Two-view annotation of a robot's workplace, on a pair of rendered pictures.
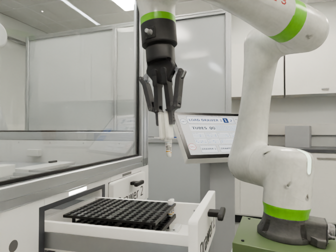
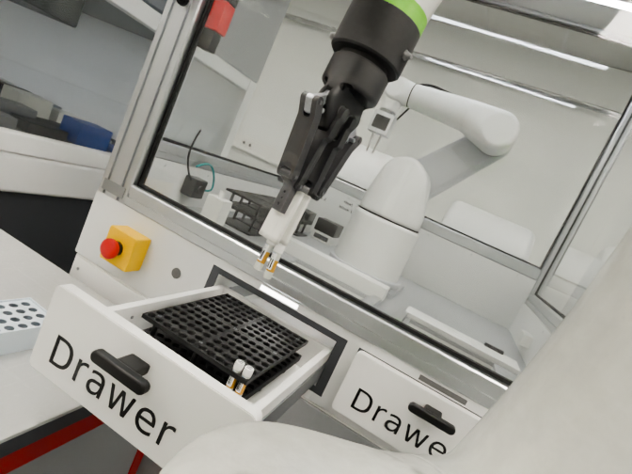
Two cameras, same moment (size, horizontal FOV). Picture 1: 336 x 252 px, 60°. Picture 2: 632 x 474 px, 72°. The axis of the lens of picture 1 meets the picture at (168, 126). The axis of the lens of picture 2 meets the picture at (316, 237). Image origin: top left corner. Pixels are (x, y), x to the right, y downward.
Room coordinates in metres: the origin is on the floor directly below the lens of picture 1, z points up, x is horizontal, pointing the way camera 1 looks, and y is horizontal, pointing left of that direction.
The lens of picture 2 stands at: (0.80, -0.53, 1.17)
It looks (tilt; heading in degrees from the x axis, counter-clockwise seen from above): 8 degrees down; 92
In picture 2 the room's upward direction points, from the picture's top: 24 degrees clockwise
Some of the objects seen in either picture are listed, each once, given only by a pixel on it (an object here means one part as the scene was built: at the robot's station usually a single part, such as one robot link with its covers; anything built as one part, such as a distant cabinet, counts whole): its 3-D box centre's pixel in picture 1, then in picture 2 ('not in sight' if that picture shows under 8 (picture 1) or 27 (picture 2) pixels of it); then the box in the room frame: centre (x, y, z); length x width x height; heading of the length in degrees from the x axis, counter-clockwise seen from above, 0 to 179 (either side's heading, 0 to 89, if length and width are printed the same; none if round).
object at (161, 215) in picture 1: (163, 212); (196, 346); (0.70, 0.01, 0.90); 0.18 x 0.02 x 0.01; 165
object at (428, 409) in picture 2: (136, 183); (432, 415); (1.05, 0.11, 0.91); 0.07 x 0.04 x 0.01; 165
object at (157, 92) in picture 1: (158, 91); (323, 154); (0.75, 0.03, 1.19); 0.04 x 0.01 x 0.11; 152
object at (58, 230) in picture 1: (120, 223); (229, 347); (0.73, 0.12, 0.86); 0.40 x 0.26 x 0.06; 75
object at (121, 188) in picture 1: (129, 191); (424, 425); (1.06, 0.14, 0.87); 0.29 x 0.02 x 0.11; 165
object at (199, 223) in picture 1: (204, 226); (135, 386); (0.67, -0.08, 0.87); 0.29 x 0.02 x 0.11; 165
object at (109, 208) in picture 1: (123, 221); (228, 346); (0.72, 0.11, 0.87); 0.22 x 0.18 x 0.06; 75
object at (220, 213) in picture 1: (216, 213); (128, 368); (0.66, -0.11, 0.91); 0.07 x 0.04 x 0.01; 165
